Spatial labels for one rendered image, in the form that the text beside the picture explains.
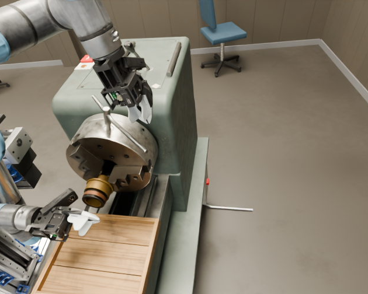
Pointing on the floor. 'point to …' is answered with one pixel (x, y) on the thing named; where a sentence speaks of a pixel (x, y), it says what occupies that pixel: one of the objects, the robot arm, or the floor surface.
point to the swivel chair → (219, 35)
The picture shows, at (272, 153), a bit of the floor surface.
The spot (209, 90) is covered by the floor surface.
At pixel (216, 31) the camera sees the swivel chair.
